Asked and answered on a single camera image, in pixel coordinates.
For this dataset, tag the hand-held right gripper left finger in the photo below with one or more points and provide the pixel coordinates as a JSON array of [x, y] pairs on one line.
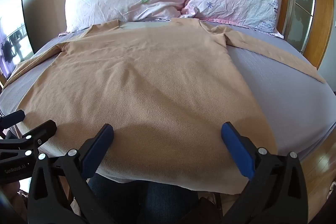
[[98, 146]]

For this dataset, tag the person's blue jeans legs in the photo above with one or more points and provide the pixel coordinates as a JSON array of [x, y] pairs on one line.
[[141, 200]]

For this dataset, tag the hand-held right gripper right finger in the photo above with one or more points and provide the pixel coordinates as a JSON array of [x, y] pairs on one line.
[[237, 148]]

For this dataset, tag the tan long-sleeved shirt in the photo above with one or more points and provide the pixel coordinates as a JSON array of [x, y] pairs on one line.
[[147, 87]]

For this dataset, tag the wooden headboard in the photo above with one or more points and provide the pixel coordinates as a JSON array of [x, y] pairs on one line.
[[315, 8]]

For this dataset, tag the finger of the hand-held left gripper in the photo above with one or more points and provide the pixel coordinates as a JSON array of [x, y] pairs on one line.
[[40, 132], [11, 119]]

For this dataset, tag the dark framed window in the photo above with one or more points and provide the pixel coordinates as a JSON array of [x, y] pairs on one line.
[[14, 37]]

